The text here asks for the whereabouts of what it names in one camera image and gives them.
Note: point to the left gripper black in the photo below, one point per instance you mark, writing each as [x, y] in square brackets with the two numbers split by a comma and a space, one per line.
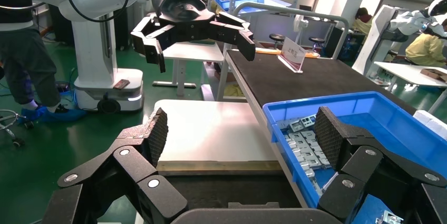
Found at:
[181, 6]

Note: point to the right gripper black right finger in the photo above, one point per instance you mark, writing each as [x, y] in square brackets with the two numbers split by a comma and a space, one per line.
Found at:
[359, 159]

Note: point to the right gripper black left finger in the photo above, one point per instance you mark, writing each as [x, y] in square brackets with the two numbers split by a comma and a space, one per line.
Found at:
[132, 166]

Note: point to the black container tray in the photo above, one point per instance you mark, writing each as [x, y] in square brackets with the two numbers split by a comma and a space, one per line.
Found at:
[223, 187]

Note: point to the small white desk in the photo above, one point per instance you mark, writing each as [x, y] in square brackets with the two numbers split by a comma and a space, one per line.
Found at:
[195, 51]

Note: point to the blue plastic parts bin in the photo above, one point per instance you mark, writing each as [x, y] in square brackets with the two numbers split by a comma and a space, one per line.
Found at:
[384, 124]

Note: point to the yellow bag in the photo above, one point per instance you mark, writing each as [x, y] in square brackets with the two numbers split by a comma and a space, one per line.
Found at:
[234, 91]

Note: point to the stacked grey metal brackets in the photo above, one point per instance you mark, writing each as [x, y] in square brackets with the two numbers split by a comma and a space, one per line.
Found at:
[290, 126]

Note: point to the black round stool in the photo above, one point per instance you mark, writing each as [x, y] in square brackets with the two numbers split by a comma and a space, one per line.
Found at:
[316, 39]
[277, 37]

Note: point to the dark red handheld device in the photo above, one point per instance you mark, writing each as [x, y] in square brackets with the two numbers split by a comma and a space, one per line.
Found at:
[121, 84]

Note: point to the black table mat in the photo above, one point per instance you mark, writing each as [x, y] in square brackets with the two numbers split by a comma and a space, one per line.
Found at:
[297, 86]

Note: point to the acrylic sign stand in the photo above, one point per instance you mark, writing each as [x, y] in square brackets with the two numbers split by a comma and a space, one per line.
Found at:
[292, 53]

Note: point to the white background work table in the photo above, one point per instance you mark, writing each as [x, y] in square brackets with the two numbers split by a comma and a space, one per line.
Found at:
[405, 72]

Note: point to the white wheeled robot column base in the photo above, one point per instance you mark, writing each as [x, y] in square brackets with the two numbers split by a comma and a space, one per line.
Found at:
[94, 58]

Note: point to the open cardboard box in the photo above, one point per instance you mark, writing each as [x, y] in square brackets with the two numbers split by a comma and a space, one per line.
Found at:
[433, 73]

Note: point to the metal office chair base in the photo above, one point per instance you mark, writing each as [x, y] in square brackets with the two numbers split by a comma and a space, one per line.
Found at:
[18, 142]

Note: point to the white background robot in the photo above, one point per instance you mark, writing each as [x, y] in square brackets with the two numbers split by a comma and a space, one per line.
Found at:
[379, 34]

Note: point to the person in yellow jacket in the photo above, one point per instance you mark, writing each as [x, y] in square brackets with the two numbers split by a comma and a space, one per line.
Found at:
[424, 49]

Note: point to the seated person red collar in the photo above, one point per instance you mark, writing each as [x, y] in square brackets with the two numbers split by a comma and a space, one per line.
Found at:
[363, 23]

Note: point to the person in dark trousers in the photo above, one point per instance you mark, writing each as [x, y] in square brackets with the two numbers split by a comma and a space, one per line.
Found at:
[28, 58]

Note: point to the flat grey metal bracket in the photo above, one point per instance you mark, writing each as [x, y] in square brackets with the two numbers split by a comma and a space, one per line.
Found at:
[316, 145]
[311, 177]
[295, 152]
[303, 149]

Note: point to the slotted grey metal bracket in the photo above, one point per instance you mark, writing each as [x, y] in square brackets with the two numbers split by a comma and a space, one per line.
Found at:
[389, 219]

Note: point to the white tube guard rail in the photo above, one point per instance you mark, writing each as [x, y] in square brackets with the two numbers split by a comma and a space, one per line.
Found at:
[279, 7]

